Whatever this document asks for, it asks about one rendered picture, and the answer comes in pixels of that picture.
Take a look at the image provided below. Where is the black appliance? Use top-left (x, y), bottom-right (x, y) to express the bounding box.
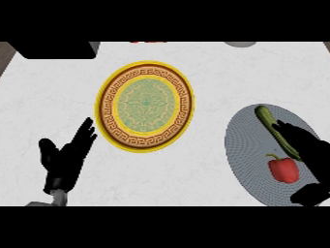
top-left (6, 42), bottom-right (102, 60)

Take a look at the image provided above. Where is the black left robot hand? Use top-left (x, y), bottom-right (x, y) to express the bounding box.
top-left (37, 116), bottom-right (99, 196)

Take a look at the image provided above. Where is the red bell pepper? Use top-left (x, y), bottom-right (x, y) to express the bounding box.
top-left (264, 153), bottom-right (303, 185)

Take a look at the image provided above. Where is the green cucumber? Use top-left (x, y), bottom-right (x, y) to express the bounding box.
top-left (254, 105), bottom-right (304, 162)

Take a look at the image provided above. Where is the grey round placemat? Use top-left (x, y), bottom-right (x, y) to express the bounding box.
top-left (223, 103), bottom-right (330, 207)

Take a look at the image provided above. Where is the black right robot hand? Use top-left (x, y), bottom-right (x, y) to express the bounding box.
top-left (270, 119), bottom-right (330, 207)

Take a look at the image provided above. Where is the grey round object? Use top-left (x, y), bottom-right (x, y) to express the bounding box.
top-left (223, 42), bottom-right (258, 48)

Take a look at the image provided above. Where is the yellow patterned plate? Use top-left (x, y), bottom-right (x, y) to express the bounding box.
top-left (93, 60), bottom-right (198, 153)

